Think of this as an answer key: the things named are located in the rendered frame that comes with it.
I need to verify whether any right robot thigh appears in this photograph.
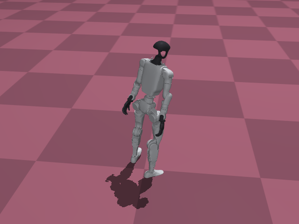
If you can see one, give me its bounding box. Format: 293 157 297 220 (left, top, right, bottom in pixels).
147 108 164 149

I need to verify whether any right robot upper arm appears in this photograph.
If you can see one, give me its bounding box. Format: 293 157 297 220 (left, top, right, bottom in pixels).
162 68 174 99

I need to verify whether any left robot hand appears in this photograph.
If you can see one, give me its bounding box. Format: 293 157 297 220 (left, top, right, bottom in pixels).
122 95 133 115

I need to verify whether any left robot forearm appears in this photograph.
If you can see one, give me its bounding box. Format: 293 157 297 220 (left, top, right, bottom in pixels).
129 80 141 100

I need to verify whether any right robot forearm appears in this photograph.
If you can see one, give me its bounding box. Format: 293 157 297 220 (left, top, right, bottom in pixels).
158 93 172 120

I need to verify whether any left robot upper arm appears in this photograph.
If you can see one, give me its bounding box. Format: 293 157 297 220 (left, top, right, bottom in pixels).
136 58 148 84

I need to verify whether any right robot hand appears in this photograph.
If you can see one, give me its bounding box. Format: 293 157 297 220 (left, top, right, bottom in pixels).
155 115 165 137

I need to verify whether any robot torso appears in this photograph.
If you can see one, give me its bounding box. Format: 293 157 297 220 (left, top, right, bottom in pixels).
138 57 168 115

